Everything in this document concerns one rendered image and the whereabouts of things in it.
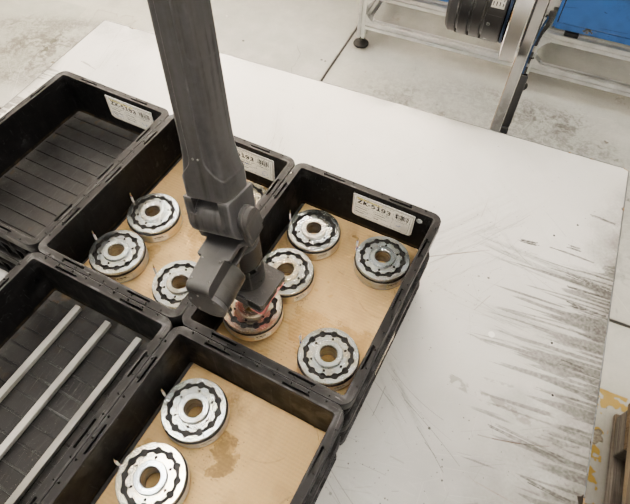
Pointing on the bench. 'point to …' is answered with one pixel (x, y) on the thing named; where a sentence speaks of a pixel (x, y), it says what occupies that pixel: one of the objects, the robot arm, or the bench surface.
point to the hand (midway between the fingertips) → (252, 301)
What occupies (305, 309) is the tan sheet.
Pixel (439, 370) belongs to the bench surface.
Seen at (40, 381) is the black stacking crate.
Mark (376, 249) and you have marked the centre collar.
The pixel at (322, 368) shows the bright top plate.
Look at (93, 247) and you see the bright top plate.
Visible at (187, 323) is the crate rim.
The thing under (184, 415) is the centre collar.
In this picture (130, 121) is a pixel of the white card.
